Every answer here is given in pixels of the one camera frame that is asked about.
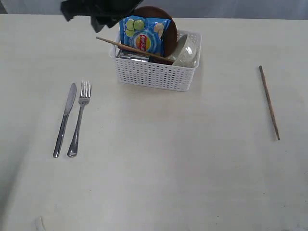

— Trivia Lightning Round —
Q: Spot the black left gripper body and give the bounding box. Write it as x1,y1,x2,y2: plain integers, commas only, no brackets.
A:
60,0,142,33

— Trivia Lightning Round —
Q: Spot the brown wooden chopstick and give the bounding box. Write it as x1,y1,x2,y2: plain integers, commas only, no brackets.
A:
259,65,281,140
96,37,174,65

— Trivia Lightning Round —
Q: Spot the silver metal fork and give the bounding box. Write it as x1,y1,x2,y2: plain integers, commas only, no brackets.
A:
67,81,92,158

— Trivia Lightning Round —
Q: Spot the silver table knife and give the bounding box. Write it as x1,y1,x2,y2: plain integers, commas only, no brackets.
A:
53,83,77,158

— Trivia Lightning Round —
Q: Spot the silver metal cup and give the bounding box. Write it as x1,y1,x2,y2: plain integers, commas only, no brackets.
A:
116,50,150,62

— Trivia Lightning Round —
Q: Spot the blue chips bag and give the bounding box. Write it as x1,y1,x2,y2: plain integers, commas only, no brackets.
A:
119,15,171,56

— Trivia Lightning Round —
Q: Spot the brown round plate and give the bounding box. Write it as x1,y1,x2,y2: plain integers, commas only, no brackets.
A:
131,6,178,57

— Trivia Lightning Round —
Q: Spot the white perforated plastic basket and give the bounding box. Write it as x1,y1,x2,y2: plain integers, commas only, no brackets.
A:
109,29,202,91

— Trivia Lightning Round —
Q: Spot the grey ceramic bowl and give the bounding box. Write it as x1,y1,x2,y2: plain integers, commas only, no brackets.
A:
167,34,197,68

